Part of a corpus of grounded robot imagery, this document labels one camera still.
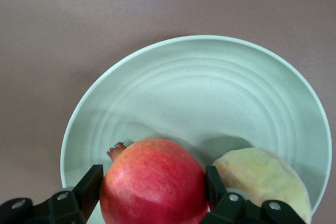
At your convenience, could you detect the red pomegranate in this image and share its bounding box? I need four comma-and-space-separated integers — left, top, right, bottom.
99, 137, 211, 224

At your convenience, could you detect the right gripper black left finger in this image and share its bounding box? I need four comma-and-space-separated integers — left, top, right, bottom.
0, 164, 104, 224

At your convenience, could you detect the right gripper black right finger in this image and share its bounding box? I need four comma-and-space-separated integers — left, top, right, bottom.
199, 165, 307, 224

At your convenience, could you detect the pale green yellow fruit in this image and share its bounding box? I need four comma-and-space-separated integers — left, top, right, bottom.
212, 147, 313, 224

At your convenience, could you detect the mint green round plate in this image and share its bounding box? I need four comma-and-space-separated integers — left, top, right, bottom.
60, 35, 329, 224

